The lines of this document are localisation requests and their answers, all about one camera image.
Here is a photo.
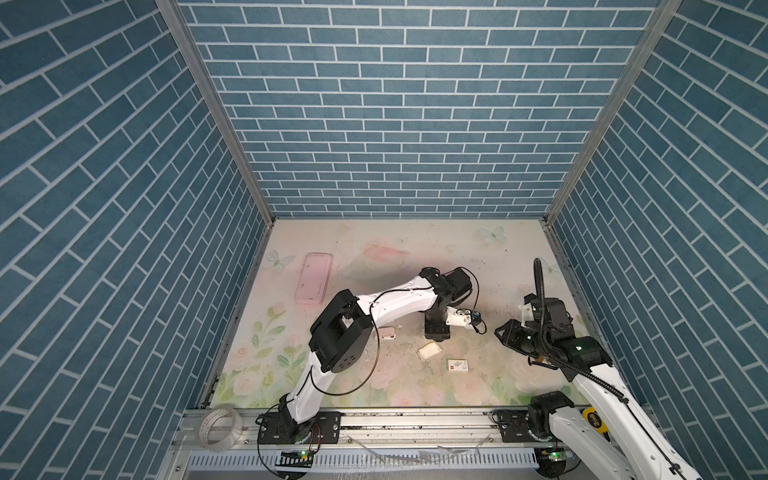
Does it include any aluminium corner post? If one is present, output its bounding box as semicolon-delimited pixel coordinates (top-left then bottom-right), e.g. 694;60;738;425
154;0;276;220
542;0;685;223

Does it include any aluminium front rail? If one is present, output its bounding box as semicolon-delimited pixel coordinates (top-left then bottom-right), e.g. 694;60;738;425
158;407;598;479

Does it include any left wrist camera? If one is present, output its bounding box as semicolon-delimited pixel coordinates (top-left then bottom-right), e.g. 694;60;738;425
445;307;483;331

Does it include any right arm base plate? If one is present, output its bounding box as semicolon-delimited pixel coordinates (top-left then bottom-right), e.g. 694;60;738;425
489;409;537;443

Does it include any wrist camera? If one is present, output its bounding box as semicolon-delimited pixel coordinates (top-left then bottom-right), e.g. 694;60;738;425
520;293;538;328
445;307;483;331

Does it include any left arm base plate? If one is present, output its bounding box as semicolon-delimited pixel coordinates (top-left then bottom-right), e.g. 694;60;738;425
256;411;342;446

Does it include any pink stapler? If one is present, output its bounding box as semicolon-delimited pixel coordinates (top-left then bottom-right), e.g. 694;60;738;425
378;326;397;341

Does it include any aluminium corner post right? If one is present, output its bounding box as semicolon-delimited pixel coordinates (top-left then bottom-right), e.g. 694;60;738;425
542;0;685;223

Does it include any staple box tray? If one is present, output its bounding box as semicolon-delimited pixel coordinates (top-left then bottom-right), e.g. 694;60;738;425
417;342;443;361

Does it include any clear tape roll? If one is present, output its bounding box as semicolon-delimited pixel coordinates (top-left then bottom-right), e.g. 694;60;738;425
197;405;244;453

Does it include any yellow tape measure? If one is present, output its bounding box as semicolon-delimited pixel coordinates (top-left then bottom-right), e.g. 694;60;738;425
582;407;608;434

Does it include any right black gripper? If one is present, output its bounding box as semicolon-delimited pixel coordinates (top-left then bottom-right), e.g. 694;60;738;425
492;316;550;357

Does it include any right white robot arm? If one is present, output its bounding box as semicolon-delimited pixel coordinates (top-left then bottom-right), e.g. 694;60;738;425
494;294;700;479

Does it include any staple box sleeve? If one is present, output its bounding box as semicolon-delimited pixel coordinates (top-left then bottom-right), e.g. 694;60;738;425
447;359;469;372

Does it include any pink flat case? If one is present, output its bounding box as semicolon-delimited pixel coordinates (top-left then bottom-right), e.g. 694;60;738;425
294;252;333;305

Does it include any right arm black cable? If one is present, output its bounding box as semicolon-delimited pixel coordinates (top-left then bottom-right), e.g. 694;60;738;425
532;257;631;403

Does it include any aluminium corner post left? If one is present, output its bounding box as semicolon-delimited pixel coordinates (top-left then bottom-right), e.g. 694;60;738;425
154;0;276;220

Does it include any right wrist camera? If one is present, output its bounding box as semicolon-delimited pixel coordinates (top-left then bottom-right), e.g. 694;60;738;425
520;293;538;328

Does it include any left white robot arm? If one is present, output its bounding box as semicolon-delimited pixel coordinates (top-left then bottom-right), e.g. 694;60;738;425
278;267;483;427

